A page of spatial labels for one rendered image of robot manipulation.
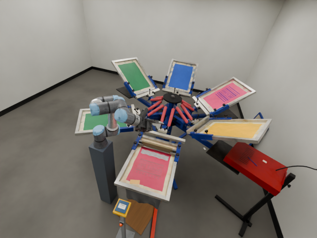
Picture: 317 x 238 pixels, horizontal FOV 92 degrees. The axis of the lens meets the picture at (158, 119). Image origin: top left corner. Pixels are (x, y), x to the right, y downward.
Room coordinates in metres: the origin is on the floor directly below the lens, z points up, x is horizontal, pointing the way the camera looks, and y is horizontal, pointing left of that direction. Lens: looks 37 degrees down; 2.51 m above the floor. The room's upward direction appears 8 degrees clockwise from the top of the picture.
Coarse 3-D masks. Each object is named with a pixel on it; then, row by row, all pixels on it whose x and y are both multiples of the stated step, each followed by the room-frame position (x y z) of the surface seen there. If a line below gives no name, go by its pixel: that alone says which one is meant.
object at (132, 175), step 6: (150, 150) 1.36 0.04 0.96; (156, 150) 1.37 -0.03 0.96; (138, 156) 1.23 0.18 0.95; (144, 156) 1.25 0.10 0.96; (150, 156) 1.26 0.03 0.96; (138, 162) 1.14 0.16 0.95; (132, 168) 1.05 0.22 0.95; (132, 174) 0.97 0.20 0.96; (138, 174) 0.99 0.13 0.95; (144, 180) 0.92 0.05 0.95
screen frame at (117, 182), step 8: (144, 136) 1.56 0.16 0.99; (168, 144) 1.49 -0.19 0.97; (176, 144) 1.50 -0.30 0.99; (128, 160) 1.13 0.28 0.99; (120, 176) 0.91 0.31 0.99; (120, 184) 0.82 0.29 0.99; (128, 184) 0.84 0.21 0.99; (144, 192) 0.78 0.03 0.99; (152, 192) 0.79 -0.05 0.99; (168, 192) 0.81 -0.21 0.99; (168, 200) 0.73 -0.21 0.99
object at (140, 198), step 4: (128, 192) 0.90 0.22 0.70; (132, 192) 0.89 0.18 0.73; (136, 192) 0.88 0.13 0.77; (128, 196) 0.90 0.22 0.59; (132, 196) 0.90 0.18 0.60; (136, 196) 0.88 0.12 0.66; (140, 196) 0.87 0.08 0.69; (144, 196) 0.86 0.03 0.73; (148, 196) 0.85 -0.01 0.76; (136, 200) 0.89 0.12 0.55; (140, 200) 0.87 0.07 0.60; (144, 200) 0.87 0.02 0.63; (148, 200) 0.86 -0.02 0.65; (152, 200) 0.86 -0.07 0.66; (156, 200) 0.84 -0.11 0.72; (160, 200) 0.83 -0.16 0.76; (152, 204) 0.86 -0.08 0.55; (156, 204) 0.84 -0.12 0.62; (156, 208) 0.83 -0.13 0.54
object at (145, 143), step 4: (144, 144) 1.39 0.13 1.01; (148, 144) 1.38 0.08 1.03; (152, 144) 1.37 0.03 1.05; (156, 144) 1.38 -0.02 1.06; (156, 148) 1.36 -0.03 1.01; (160, 148) 1.35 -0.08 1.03; (164, 148) 1.34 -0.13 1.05; (168, 148) 1.34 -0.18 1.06; (172, 148) 1.35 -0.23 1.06; (168, 152) 1.33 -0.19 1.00
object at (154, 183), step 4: (156, 152) 1.34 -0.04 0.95; (160, 152) 1.35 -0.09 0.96; (156, 160) 1.21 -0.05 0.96; (160, 160) 1.22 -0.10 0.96; (164, 160) 1.23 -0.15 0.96; (168, 160) 1.24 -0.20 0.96; (164, 164) 1.17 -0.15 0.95; (168, 164) 1.18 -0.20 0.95; (164, 168) 1.12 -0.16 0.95; (164, 172) 1.06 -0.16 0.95; (164, 176) 1.01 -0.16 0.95; (148, 180) 0.93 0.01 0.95; (152, 180) 0.94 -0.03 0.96; (156, 180) 0.94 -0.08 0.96; (160, 180) 0.95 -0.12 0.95; (164, 180) 0.96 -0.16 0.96; (144, 184) 0.88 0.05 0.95; (148, 184) 0.89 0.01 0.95; (152, 184) 0.89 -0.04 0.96; (156, 184) 0.90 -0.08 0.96; (160, 184) 0.91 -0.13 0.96; (152, 188) 0.85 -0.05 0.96; (156, 188) 0.85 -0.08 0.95; (160, 188) 0.86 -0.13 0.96
